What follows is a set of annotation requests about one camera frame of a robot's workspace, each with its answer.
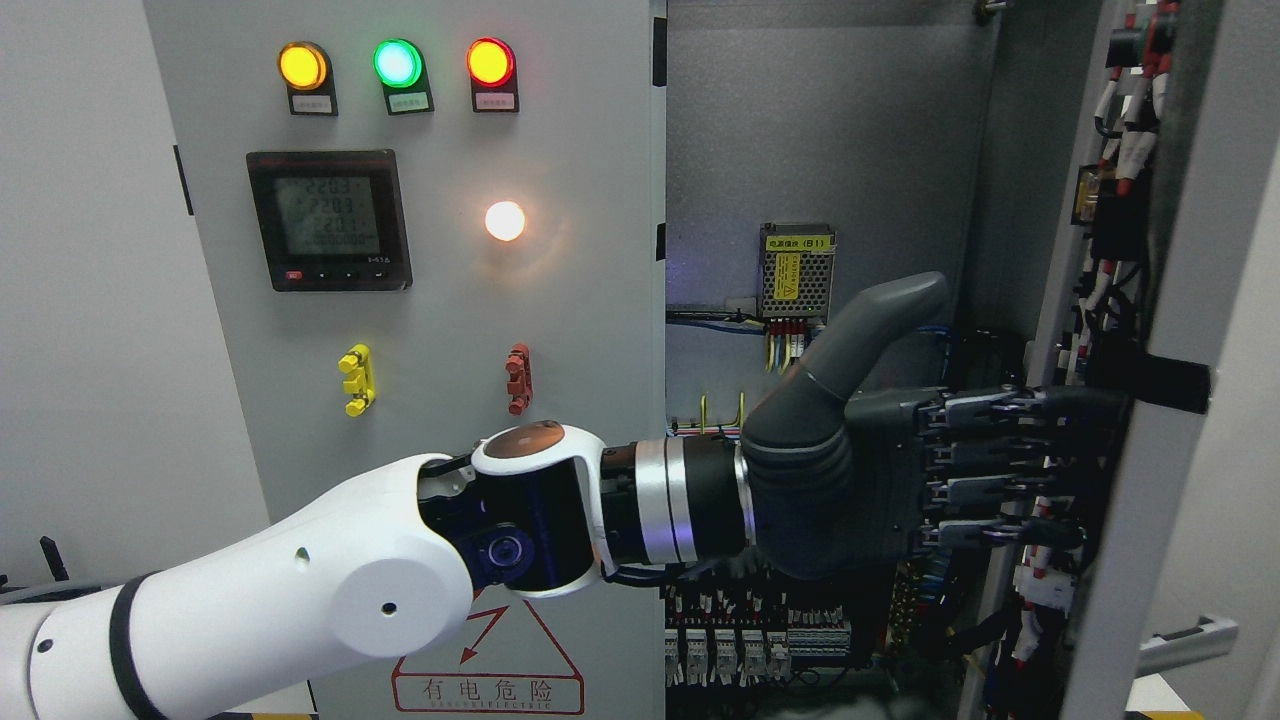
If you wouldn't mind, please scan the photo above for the grey cabinet door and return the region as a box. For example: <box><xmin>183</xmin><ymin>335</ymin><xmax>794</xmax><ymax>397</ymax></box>
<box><xmin>960</xmin><ymin>1</ymin><xmax>1277</xmax><ymax>719</ymax></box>
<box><xmin>143</xmin><ymin>0</ymin><xmax>668</xmax><ymax>720</ymax></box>

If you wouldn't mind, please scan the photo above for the red terminal connector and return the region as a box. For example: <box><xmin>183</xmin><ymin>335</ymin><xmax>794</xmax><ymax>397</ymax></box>
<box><xmin>506</xmin><ymin>343</ymin><xmax>534</xmax><ymax>416</ymax></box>

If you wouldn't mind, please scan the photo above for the metal mesh power supply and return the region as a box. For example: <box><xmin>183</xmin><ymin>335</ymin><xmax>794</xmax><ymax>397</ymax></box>
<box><xmin>756</xmin><ymin>222</ymin><xmax>838</xmax><ymax>319</ymax></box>

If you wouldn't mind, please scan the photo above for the yellow terminal connector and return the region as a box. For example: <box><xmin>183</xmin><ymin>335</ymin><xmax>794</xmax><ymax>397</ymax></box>
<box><xmin>337</xmin><ymin>343</ymin><xmax>378</xmax><ymax>418</ymax></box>

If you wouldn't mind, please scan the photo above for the lower relay terminal row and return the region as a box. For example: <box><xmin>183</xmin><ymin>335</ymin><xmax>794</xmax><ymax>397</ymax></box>
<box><xmin>660</xmin><ymin>577</ymin><xmax>854</xmax><ymax>688</ymax></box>

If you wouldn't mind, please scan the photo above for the red electric hazard sticker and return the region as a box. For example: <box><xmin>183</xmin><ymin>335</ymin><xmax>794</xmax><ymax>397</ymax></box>
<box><xmin>390</xmin><ymin>597</ymin><xmax>586</xmax><ymax>716</ymax></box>

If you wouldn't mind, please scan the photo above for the red indicator lamp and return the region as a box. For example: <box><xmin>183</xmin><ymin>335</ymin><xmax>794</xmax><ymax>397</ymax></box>
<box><xmin>466</xmin><ymin>37</ymin><xmax>520</xmax><ymax>114</ymax></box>

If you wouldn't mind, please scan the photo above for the black digital power meter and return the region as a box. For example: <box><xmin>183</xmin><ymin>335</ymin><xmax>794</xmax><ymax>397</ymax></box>
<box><xmin>246</xmin><ymin>149</ymin><xmax>413</xmax><ymax>292</ymax></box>

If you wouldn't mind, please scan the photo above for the green indicator lamp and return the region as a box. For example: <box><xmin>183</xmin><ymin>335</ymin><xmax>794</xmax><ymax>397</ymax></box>
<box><xmin>371</xmin><ymin>38</ymin><xmax>435</xmax><ymax>117</ymax></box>

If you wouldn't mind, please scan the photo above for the yellow indicator lamp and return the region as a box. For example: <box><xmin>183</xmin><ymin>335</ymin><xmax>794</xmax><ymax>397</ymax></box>
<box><xmin>276</xmin><ymin>41</ymin><xmax>338</xmax><ymax>117</ymax></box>

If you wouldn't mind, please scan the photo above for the black box at left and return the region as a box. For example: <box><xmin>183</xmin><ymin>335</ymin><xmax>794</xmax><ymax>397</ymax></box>
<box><xmin>1</xmin><ymin>536</ymin><xmax>70</xmax><ymax>594</ymax></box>

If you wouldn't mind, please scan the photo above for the silver door handle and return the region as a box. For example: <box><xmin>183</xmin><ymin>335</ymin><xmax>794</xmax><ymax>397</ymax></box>
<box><xmin>1134</xmin><ymin>615</ymin><xmax>1240</xmax><ymax>678</ymax></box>

